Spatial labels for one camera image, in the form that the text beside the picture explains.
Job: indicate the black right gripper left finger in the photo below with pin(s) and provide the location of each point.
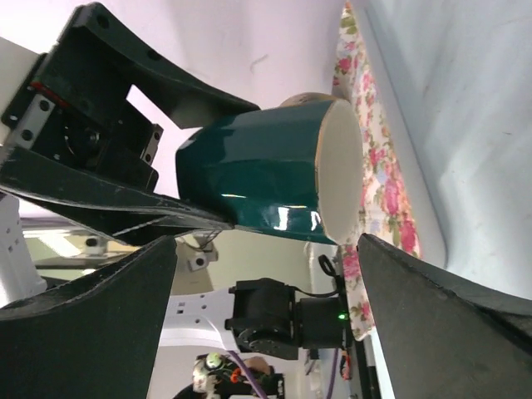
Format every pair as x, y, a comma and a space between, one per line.
94, 337

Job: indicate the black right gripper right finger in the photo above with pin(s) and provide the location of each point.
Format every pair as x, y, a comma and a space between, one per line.
444, 336

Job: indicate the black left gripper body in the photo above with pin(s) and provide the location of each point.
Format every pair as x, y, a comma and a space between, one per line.
38, 122

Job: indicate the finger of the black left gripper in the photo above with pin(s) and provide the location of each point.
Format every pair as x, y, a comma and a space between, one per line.
116, 211
98, 59

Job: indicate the dark green mug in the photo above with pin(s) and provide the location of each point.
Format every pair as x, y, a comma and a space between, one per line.
293, 172

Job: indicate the cream speckled mug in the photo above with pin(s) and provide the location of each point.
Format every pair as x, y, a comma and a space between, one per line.
307, 97

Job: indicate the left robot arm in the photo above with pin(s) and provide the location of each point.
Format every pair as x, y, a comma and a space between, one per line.
262, 315

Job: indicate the floral pattern tray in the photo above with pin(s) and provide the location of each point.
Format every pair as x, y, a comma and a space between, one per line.
385, 210

